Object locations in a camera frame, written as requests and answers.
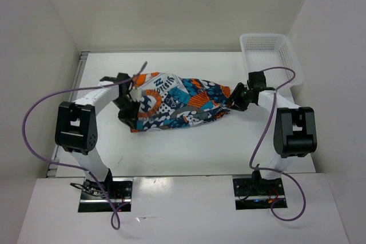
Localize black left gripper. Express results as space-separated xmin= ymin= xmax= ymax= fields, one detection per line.
xmin=112 ymin=96 xmax=141 ymax=129

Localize colourful patterned shorts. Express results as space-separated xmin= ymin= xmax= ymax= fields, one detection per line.
xmin=130 ymin=72 xmax=231 ymax=133

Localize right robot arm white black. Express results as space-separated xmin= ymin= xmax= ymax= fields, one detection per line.
xmin=226 ymin=70 xmax=317 ymax=199

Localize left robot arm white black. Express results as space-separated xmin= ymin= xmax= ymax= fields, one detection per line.
xmin=55 ymin=73 xmax=140 ymax=198

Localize white perforated plastic basket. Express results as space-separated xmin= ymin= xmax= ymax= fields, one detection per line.
xmin=239 ymin=33 xmax=304 ymax=87

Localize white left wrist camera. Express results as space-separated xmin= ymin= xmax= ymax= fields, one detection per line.
xmin=129 ymin=88 xmax=143 ymax=102

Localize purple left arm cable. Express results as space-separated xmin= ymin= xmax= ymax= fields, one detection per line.
xmin=22 ymin=60 xmax=149 ymax=230

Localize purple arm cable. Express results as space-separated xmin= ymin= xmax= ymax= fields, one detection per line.
xmin=22 ymin=60 xmax=149 ymax=230
xmin=249 ymin=66 xmax=307 ymax=222

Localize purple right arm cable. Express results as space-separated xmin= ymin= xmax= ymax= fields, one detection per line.
xmin=249 ymin=66 xmax=307 ymax=222

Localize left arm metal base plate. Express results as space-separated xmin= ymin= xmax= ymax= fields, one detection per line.
xmin=70 ymin=178 xmax=133 ymax=213

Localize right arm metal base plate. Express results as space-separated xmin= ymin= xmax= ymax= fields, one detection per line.
xmin=232 ymin=175 xmax=287 ymax=210

